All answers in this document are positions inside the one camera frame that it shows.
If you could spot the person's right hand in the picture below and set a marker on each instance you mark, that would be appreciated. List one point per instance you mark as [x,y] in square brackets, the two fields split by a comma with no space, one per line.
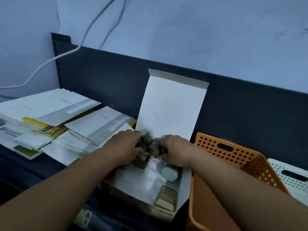
[175,151]

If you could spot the person's left hand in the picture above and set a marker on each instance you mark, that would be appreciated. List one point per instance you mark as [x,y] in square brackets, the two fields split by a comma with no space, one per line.
[122,149]

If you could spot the orange plastic basket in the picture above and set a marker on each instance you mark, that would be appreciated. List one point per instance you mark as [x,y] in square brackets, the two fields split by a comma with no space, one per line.
[204,206]

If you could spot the white perforated plastic basket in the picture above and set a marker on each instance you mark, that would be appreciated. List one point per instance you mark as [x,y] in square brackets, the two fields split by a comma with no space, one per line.
[296,187]

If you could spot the person's left forearm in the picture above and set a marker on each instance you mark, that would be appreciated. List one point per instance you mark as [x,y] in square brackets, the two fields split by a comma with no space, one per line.
[48,194]

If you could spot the person's right forearm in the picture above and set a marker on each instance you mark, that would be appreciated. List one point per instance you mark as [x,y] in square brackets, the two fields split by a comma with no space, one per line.
[245,199]

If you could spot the white cardboard box open lid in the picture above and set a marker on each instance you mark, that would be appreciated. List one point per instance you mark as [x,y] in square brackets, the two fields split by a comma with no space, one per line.
[173,105]

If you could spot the yellow flat packet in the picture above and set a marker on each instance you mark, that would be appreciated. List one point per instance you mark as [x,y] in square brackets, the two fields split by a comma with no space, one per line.
[132,122]

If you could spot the white grey-banded notebook package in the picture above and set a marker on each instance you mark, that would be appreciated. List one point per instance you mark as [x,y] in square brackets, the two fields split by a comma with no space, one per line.
[96,125]

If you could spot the wide black shelf back panel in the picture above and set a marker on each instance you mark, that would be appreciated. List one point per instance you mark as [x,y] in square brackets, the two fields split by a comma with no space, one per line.
[240,113]

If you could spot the green yellow shelf label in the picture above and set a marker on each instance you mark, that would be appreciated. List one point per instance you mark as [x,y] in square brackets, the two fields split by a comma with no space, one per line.
[84,217]

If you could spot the white flat notebook package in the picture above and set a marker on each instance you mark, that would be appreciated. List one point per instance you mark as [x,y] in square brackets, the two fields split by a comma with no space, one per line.
[48,103]

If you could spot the yellow green printed booklet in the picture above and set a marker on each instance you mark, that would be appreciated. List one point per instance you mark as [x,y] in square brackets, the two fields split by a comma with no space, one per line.
[33,122]

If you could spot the stack of white papers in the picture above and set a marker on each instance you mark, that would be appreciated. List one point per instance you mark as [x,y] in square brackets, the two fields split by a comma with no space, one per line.
[29,139]

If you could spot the green cover booklet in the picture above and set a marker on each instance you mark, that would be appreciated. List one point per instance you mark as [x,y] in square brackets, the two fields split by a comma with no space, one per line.
[26,151]

